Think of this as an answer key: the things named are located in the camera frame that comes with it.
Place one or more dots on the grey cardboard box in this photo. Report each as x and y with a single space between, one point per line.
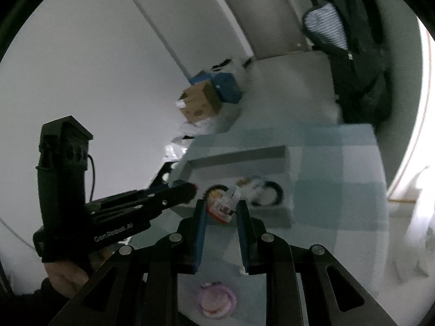
244 183

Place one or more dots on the black hanging jacket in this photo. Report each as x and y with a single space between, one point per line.
350 33

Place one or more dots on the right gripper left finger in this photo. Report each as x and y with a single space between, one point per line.
140 286

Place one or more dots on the grey door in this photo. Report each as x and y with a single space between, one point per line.
271 27

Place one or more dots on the left hand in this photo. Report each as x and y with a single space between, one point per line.
66 278

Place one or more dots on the blue box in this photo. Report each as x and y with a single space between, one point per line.
225 85

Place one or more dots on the red white small toy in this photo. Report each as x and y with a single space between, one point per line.
221 202

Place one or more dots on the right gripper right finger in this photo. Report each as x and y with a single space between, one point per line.
303 286

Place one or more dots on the brown cardboard box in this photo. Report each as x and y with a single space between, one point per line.
199 102

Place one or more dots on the white plastic bags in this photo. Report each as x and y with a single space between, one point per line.
178 147

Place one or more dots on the pink ring hair accessory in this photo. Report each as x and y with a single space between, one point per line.
216 301

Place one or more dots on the teal plaid tablecloth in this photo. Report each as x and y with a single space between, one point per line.
334 195

